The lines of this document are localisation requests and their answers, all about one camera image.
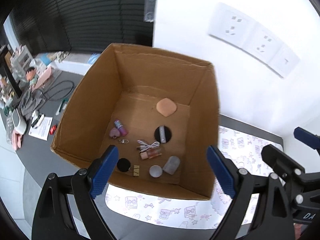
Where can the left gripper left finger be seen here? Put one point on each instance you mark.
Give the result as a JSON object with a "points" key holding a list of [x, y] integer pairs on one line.
{"points": [[53, 217]]}

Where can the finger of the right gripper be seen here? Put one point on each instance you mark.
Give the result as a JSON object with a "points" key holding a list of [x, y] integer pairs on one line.
{"points": [[307, 138], [281, 163]]}

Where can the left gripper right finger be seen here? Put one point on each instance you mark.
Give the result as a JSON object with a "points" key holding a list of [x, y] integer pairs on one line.
{"points": [[272, 218]]}

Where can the black round sponge puff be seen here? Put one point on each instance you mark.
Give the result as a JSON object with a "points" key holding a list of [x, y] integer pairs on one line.
{"points": [[123, 165]]}

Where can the small pink-capped glass bottle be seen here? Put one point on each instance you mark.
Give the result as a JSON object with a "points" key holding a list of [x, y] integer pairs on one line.
{"points": [[151, 153]]}

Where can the beige heart-shaped powder puff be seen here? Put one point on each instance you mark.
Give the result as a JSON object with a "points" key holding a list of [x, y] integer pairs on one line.
{"points": [[166, 107]]}

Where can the operator right hand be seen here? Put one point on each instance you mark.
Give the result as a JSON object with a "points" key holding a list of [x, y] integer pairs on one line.
{"points": [[300, 231]]}

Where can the white paper sheet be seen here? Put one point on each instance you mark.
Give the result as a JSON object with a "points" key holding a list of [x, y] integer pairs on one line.
{"points": [[42, 131]]}

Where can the pink patterned desk mat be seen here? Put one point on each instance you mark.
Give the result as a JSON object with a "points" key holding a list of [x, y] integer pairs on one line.
{"points": [[239, 142]]}

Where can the white handheld device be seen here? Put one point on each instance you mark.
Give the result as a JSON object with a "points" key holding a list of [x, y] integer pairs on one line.
{"points": [[18, 121]]}

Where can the translucent grey cap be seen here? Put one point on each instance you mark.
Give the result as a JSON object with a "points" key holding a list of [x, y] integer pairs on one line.
{"points": [[171, 165]]}

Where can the round white lid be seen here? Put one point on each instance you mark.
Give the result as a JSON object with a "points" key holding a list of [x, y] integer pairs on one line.
{"points": [[155, 171]]}

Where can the purple lip balm tube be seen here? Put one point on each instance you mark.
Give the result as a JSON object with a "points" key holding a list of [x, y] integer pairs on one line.
{"points": [[120, 127]]}

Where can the grey cloth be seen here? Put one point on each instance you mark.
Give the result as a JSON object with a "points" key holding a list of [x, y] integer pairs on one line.
{"points": [[30, 101]]}

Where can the brown cardboard box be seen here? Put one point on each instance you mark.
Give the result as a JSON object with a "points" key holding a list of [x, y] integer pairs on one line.
{"points": [[125, 83]]}

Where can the cartoon boy figurine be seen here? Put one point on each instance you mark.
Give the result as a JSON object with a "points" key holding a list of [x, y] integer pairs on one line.
{"points": [[31, 76]]}

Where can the white wall socket panel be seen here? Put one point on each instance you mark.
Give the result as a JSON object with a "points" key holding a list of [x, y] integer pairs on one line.
{"points": [[252, 39]]}

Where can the pink heart keychain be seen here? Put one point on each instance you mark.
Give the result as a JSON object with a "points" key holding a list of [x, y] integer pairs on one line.
{"points": [[114, 133]]}

